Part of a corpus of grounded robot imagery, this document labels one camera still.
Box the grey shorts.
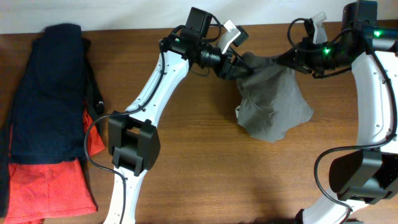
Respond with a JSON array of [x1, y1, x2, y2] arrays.
[[235, 52, 313, 142]]

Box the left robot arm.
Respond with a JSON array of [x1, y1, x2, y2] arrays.
[[105, 7, 251, 223]]

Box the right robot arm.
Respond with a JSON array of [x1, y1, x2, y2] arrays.
[[277, 1, 397, 223]]

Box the navy blue garment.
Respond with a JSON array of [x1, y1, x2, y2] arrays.
[[9, 24, 86, 165]]

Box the red mesh garment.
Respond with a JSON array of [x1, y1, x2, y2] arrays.
[[3, 102, 106, 224]]

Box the right black camera cable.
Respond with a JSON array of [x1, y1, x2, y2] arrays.
[[286, 17, 398, 224]]

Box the black camera cable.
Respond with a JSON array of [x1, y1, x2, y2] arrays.
[[286, 17, 398, 224], [83, 15, 223, 224]]

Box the left black camera cable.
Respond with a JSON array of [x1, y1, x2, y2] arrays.
[[83, 15, 223, 224]]

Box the black garment with strap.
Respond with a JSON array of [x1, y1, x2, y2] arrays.
[[82, 38, 105, 121]]

